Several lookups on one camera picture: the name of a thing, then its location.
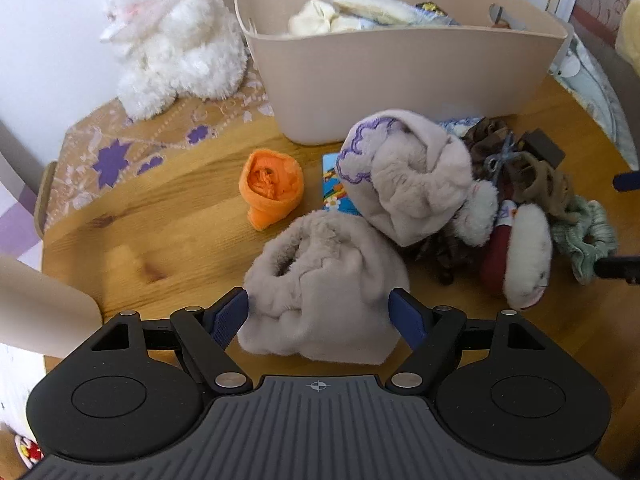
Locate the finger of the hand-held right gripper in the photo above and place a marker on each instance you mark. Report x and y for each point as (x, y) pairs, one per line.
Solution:
(627, 181)
(620, 269)

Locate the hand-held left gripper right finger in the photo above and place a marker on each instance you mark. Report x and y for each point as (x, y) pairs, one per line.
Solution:
(407, 317)

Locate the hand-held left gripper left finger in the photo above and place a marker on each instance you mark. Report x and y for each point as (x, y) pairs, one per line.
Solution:
(227, 317)

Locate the beige plastic basket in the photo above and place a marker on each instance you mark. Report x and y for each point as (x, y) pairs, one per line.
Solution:
(400, 75)

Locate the green scrunchie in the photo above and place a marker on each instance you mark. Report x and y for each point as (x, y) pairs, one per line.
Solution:
(575, 240)

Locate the brown plaid scrunchie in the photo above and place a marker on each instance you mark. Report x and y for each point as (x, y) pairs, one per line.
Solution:
(450, 255)

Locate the small black box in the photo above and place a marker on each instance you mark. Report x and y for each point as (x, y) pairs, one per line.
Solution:
(542, 147)

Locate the red white fuzzy sock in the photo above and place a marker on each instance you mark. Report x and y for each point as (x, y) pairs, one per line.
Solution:
(525, 260)

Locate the light patterned bedding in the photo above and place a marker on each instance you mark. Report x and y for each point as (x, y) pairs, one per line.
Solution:
(595, 90)

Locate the white fluffy pompom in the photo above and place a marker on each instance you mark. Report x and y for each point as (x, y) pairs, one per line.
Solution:
(477, 212)

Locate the grey fuzzy sock purple trim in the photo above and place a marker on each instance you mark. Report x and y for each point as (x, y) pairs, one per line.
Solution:
(410, 190)

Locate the white charger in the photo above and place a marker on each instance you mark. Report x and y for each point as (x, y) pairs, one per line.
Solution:
(568, 67)

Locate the grey-blue hair clip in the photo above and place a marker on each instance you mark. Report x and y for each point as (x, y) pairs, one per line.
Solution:
(500, 160)

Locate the orange rolled sock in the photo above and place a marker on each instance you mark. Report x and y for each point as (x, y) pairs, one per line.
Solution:
(272, 185)

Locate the colourful printed card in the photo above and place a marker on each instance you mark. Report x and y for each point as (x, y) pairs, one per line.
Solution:
(335, 195)

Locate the yellow fuzzy cushion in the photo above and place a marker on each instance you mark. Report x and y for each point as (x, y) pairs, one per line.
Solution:
(631, 35)

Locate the dark brown scrunchie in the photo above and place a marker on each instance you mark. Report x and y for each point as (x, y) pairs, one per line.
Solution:
(485, 135)

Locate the cardboard box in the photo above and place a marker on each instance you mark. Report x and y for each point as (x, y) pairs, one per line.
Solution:
(600, 5)

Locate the beige cylinder bottle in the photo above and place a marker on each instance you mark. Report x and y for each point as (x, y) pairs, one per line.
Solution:
(40, 305)

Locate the white printed cloth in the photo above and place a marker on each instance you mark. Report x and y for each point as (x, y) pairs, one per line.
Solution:
(15, 390)

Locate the purple checked cloth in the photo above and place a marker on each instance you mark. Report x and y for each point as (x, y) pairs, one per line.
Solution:
(15, 215)

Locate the white plush rabbit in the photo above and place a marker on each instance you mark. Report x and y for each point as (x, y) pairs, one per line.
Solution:
(175, 50)

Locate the cream fuzzy cloth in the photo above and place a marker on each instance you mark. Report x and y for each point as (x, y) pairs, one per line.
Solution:
(370, 7)

